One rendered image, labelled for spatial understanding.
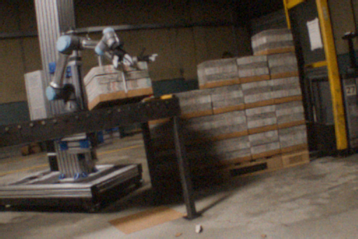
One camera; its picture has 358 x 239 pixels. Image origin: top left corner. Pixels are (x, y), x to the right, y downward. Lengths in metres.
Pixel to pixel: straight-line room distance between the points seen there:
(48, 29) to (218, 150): 1.87
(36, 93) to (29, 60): 6.13
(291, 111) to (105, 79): 1.82
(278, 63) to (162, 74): 7.45
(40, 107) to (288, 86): 2.29
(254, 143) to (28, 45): 7.31
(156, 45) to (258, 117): 7.62
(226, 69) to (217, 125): 0.49
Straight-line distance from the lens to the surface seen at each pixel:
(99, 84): 2.34
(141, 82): 2.44
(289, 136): 3.49
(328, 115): 3.93
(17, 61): 9.57
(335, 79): 3.50
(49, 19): 3.47
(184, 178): 2.39
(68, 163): 3.42
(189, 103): 3.19
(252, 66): 3.35
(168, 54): 10.83
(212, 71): 3.25
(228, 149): 3.29
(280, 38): 3.50
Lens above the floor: 0.80
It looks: 3 degrees down
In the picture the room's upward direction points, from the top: 8 degrees counter-clockwise
